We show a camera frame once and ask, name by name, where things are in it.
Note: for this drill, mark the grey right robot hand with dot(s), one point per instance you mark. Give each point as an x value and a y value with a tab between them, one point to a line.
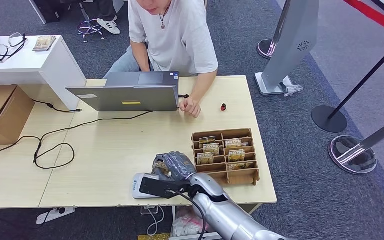
178	165

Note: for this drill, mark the person's left hand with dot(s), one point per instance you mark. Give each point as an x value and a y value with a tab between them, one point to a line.
191	106

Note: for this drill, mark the person's right forearm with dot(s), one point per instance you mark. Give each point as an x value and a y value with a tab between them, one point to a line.
140	59

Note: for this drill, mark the person's left forearm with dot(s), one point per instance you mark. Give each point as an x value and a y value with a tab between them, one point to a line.
202	84

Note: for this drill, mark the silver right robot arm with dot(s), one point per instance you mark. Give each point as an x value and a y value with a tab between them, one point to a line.
225	215

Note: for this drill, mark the gold hotel key card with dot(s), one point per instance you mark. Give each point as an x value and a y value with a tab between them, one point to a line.
205	158
233	143
211	149
240	166
207	140
236	155

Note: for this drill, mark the grey card reader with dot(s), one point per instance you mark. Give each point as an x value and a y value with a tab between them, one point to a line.
137	190

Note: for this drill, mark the wooden card holder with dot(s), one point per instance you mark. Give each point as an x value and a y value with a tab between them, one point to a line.
241	177

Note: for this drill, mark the person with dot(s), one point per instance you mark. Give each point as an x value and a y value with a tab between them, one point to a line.
175	39
106	10

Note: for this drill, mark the small red black object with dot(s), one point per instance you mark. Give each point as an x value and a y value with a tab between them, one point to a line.
223	107

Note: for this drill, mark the pink white plastic bag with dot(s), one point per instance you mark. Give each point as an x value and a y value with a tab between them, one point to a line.
187	225

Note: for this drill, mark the grey laptop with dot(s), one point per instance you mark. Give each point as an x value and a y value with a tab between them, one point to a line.
129	97

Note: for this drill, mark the white open drawer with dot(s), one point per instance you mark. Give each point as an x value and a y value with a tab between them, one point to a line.
192	237

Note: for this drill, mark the chrome stanchion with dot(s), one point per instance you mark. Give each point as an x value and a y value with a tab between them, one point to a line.
351	159
265	48

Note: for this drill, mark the clear plastic bag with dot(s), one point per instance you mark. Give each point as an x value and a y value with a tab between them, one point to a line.
291	88

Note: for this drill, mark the grey kiosk stand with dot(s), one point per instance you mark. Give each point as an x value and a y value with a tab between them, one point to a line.
288	49

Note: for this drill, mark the chrome stool base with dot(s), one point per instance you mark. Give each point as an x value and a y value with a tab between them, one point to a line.
89	28

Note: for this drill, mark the white power strip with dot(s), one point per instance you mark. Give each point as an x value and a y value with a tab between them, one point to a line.
53	215

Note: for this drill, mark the black stanchion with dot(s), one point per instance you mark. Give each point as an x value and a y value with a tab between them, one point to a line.
328	121

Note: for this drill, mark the white cabinet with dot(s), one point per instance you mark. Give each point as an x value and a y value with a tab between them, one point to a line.
46	69

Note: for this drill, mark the black box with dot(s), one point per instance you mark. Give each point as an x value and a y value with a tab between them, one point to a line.
49	10

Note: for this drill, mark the brown cardboard box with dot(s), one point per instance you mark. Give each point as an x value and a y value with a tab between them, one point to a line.
10	116

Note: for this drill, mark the white desk panel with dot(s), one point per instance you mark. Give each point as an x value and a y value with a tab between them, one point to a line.
39	13

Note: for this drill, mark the black framed glasses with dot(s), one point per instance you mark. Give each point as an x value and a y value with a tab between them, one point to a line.
2	51

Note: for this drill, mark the red barrier belt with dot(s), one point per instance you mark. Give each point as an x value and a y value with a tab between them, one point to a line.
374	15

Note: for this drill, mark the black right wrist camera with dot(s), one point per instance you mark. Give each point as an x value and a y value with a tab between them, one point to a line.
159	187

